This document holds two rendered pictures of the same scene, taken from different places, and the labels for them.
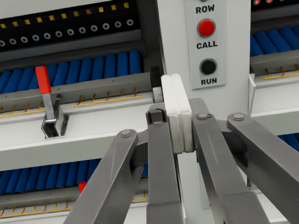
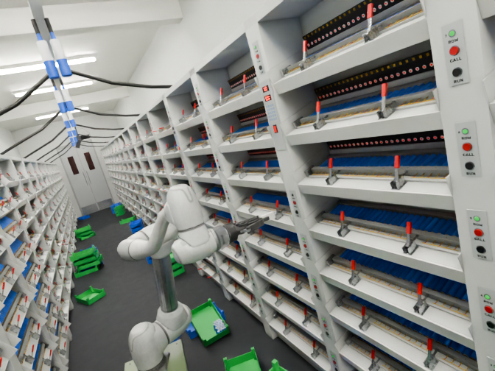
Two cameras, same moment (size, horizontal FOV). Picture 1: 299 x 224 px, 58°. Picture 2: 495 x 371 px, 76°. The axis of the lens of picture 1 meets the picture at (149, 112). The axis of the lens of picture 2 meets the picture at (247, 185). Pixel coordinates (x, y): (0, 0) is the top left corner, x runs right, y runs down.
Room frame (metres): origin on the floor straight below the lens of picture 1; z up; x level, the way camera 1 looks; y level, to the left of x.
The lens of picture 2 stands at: (-0.51, -1.10, 1.43)
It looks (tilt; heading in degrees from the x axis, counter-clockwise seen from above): 11 degrees down; 60
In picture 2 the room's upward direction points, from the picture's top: 16 degrees counter-clockwise
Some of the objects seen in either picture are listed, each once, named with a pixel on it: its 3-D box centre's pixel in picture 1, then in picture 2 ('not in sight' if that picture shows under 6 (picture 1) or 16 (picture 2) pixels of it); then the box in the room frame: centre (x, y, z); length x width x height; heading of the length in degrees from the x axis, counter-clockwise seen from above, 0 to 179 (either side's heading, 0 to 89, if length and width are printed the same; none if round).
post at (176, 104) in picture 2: not in sight; (208, 199); (0.50, 1.31, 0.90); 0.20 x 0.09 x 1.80; 176
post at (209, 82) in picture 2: not in sight; (247, 208); (0.44, 0.62, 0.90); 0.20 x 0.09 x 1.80; 176
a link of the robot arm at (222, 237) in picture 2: not in sight; (219, 237); (-0.06, 0.00, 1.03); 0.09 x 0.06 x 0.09; 86
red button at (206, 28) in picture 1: (205, 27); not in sight; (0.29, -0.07, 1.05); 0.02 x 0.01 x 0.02; 86
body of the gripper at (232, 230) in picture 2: not in sight; (235, 230); (0.01, -0.01, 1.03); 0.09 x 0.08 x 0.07; 176
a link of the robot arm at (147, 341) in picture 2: not in sight; (146, 342); (-0.38, 0.70, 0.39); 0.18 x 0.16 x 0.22; 16
